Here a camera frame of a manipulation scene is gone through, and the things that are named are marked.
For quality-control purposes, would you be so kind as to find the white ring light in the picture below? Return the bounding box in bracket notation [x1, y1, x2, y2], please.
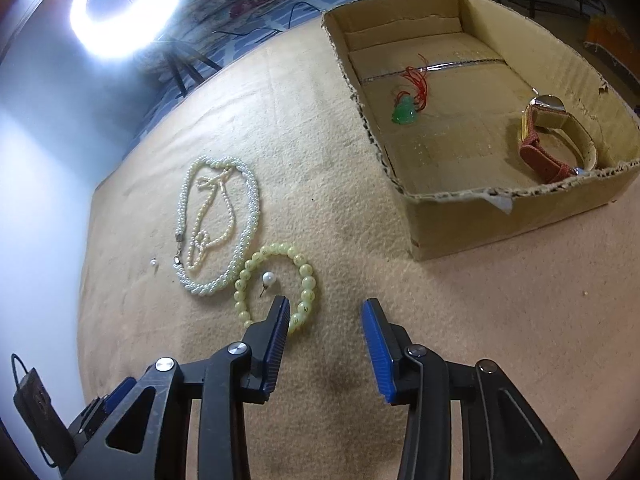
[69, 0, 192, 59]

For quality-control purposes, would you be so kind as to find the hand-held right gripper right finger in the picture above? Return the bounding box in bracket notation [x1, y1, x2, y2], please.
[361, 298, 581, 480]

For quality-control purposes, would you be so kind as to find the cardboard box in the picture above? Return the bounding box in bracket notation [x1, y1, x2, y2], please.
[320, 0, 640, 262]

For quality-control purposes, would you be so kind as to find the blue patterned bed sheet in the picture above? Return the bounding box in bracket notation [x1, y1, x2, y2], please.
[132, 0, 381, 141]

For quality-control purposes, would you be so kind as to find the green pendant with red cord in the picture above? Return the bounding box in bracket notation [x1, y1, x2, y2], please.
[390, 52, 433, 126]

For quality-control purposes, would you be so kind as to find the thin pearl necklace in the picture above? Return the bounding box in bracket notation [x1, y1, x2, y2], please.
[186, 172, 236, 271]

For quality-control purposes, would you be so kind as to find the black cable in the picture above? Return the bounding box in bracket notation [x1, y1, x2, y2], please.
[215, 1, 326, 41]

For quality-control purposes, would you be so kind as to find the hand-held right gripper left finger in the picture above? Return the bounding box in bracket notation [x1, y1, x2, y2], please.
[62, 295, 292, 480]

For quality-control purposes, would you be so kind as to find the black tripod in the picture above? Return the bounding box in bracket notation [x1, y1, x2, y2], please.
[150, 40, 223, 98]

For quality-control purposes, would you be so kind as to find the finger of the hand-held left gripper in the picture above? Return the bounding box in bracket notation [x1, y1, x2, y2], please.
[66, 376, 137, 461]

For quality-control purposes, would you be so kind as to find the thick white pearl necklace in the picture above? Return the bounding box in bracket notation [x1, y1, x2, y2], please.
[172, 156, 261, 297]

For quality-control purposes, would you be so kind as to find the yellow bead bracelet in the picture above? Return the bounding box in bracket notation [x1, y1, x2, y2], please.
[234, 242, 318, 337]

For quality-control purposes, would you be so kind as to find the wristwatch with red strap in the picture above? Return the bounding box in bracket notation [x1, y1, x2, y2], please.
[517, 95, 601, 186]

